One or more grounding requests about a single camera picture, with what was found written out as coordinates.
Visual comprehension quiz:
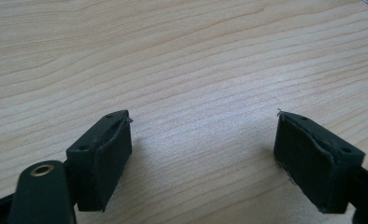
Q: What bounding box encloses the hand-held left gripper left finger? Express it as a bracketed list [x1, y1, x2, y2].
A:
[65, 109, 134, 213]

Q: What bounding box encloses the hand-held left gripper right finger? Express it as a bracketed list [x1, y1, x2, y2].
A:
[273, 108, 366, 215]

